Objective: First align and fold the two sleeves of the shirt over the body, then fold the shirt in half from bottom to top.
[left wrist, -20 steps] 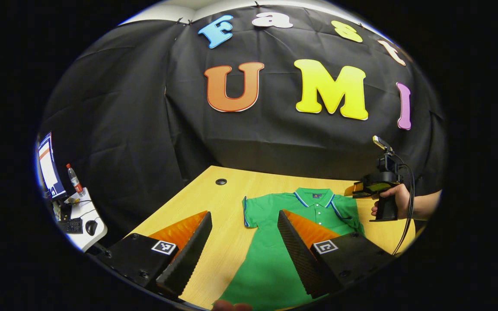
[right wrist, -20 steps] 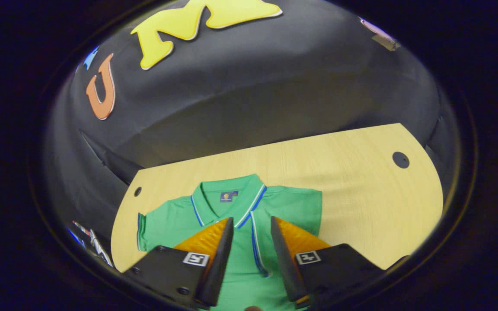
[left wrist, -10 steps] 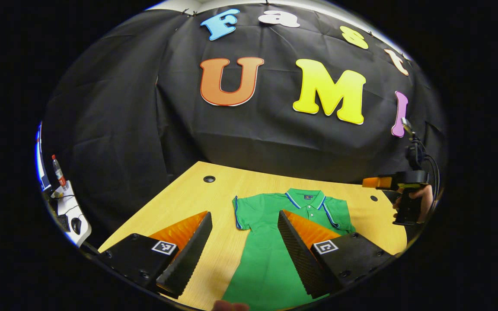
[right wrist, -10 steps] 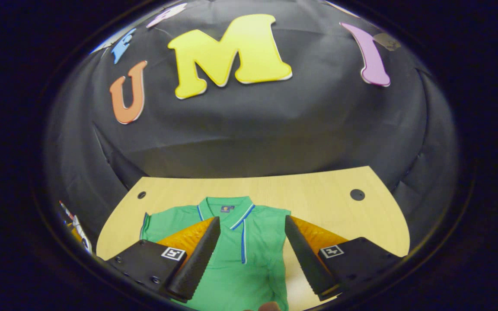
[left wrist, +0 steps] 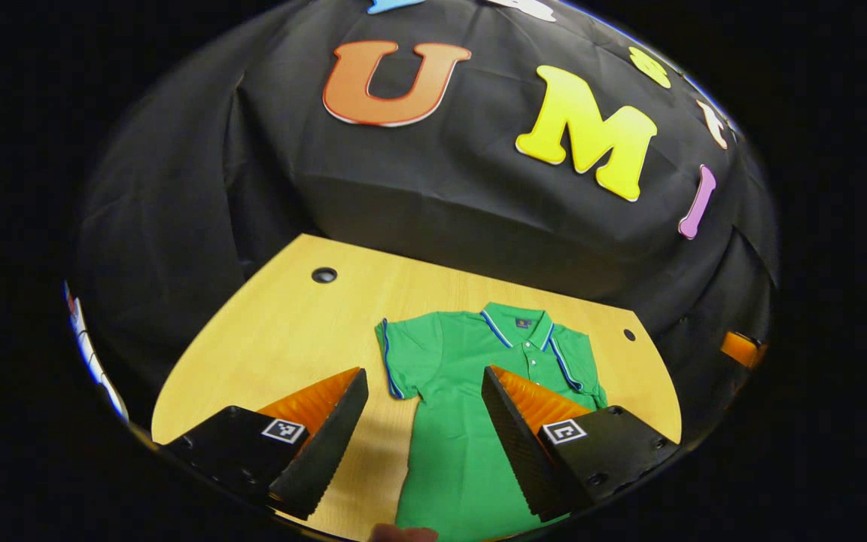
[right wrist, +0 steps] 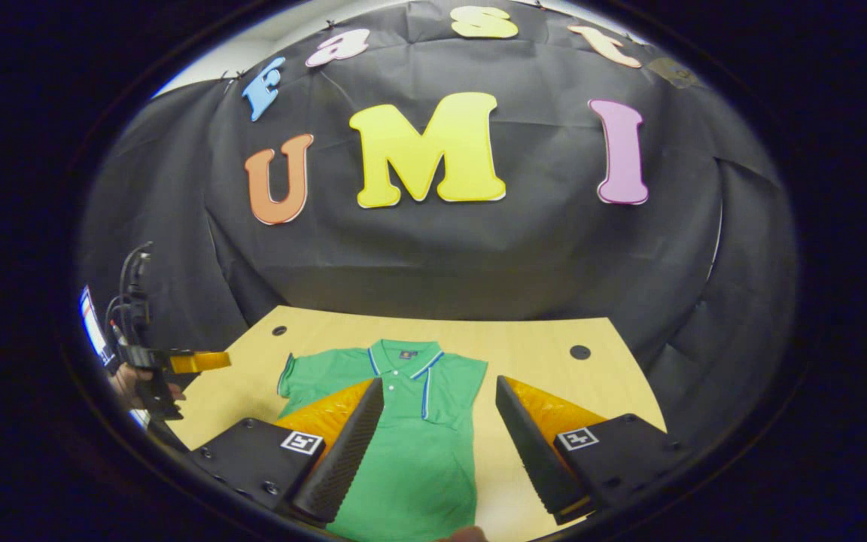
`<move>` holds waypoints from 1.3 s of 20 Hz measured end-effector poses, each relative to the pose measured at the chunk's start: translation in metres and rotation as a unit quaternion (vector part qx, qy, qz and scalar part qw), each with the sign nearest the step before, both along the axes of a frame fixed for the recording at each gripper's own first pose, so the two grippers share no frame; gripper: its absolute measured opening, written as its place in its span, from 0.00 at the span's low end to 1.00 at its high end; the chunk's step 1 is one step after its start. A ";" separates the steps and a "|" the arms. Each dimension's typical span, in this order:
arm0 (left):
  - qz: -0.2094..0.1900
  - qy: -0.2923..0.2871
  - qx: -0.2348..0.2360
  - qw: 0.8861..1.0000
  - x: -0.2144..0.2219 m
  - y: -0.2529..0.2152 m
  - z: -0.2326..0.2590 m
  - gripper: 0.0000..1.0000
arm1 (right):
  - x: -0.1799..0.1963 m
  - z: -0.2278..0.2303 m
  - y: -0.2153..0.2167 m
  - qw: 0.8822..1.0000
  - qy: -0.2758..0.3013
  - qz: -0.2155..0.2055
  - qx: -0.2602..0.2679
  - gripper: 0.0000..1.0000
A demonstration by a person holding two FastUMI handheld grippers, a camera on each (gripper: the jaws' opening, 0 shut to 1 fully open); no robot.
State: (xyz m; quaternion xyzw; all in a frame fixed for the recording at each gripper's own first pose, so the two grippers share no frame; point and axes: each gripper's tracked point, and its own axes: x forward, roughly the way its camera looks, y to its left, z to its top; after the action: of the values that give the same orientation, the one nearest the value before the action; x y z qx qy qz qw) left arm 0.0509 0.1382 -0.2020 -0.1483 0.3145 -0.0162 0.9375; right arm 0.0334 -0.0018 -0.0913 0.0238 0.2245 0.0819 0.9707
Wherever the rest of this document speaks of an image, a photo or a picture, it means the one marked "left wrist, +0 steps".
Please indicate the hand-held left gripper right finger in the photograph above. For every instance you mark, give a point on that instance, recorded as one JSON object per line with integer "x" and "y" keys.
{"x": 516, "y": 452}

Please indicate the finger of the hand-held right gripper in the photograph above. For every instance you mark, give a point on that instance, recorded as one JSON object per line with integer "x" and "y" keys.
{"x": 742, "y": 350}

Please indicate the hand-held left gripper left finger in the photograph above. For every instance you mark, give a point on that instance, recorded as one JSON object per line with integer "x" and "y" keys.
{"x": 328, "y": 444}

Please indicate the green T-shirt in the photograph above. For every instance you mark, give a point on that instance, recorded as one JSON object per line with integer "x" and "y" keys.
{"x": 456, "y": 452}

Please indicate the bright display screen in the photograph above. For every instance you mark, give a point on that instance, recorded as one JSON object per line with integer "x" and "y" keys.
{"x": 91, "y": 354}

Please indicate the black backdrop cloth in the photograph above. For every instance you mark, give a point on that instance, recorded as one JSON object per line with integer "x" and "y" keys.
{"x": 441, "y": 196}

